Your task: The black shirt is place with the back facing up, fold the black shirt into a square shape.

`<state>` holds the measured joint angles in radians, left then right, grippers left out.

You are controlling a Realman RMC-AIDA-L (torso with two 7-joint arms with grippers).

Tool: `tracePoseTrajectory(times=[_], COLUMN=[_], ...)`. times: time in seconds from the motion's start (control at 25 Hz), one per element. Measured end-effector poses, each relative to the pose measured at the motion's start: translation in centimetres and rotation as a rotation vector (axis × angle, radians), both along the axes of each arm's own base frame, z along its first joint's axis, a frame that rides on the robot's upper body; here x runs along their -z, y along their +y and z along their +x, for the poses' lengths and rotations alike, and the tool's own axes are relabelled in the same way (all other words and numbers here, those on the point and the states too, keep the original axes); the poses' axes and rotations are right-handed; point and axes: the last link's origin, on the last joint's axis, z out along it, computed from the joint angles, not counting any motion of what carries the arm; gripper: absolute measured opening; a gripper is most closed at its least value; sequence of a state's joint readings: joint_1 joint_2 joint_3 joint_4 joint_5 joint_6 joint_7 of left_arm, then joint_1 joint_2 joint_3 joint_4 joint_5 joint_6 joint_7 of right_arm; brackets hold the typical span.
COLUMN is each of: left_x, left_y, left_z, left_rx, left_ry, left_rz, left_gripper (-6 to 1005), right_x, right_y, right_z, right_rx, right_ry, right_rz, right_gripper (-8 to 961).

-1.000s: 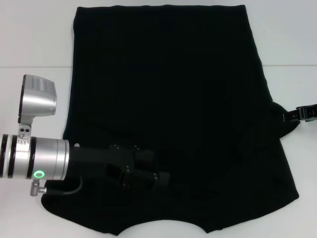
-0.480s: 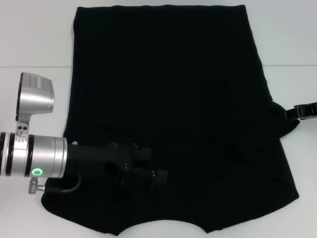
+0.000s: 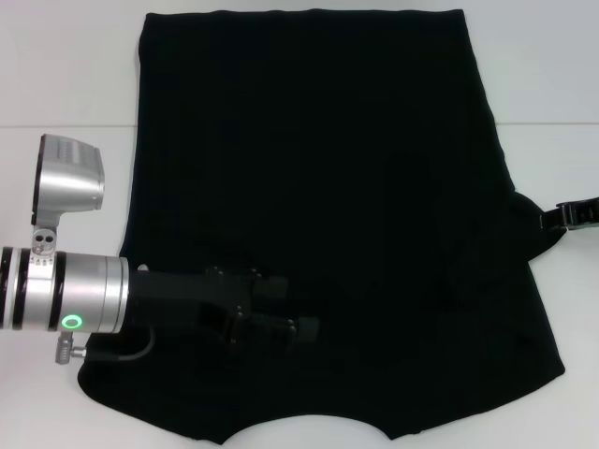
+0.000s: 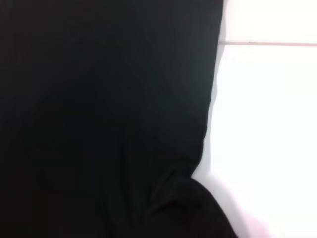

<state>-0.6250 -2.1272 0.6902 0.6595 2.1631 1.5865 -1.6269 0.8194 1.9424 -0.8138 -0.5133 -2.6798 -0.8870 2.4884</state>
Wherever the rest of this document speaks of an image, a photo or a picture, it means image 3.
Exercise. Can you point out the black shirt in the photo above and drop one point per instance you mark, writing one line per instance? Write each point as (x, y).
(327, 140)

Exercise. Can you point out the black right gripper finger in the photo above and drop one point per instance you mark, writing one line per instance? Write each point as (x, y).
(575, 215)

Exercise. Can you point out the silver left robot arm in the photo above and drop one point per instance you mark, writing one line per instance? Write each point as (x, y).
(89, 290)

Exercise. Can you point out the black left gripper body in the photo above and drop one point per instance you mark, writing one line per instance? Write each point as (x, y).
(168, 294)

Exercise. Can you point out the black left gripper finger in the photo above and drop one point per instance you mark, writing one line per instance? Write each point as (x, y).
(306, 329)
(273, 286)

